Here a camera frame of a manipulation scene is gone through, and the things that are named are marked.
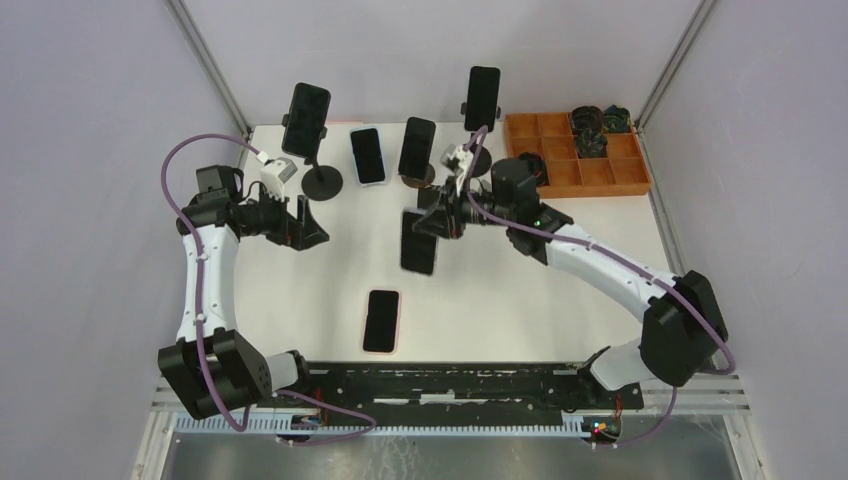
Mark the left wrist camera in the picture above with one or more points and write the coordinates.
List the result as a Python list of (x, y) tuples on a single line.
[(274, 175)]

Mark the black phone on round stand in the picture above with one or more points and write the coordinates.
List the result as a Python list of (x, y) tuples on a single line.
[(416, 148)]

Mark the white case phone lying flat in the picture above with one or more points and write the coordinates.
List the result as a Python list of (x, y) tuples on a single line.
[(367, 154)]

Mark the wooden compartment tray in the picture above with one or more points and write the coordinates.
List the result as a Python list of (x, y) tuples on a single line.
[(621, 171)]

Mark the tall black phone stand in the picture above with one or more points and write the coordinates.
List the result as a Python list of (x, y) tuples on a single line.
[(485, 161), (321, 182)]

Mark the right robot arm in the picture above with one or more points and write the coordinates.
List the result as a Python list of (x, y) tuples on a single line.
[(682, 326)]

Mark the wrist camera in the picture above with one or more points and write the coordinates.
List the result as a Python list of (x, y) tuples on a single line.
[(274, 175), (459, 161)]

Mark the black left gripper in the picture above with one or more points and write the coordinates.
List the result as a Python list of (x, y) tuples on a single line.
[(299, 233)]

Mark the small black folding stand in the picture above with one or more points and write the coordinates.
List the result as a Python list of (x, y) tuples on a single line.
[(427, 198)]

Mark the clear case phone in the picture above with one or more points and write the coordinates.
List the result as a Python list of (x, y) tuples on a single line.
[(417, 250)]

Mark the black mounting base plate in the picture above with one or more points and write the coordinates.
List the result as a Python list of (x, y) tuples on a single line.
[(409, 394)]

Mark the pink case phone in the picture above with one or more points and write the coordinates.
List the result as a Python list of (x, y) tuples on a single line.
[(381, 323)]

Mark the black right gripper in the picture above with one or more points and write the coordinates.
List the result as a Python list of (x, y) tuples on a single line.
[(445, 217)]

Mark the black phone on tall stand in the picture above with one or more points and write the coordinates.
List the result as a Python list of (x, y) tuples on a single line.
[(305, 122)]

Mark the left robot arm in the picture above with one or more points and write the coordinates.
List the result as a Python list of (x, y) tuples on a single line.
[(212, 368)]

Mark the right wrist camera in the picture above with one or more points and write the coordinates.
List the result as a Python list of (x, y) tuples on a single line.
[(459, 161)]

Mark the black phone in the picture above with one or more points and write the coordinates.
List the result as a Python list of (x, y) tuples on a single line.
[(481, 106), (305, 122), (416, 148)]

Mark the white slotted cable duct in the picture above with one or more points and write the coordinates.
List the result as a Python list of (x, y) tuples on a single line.
[(285, 425)]

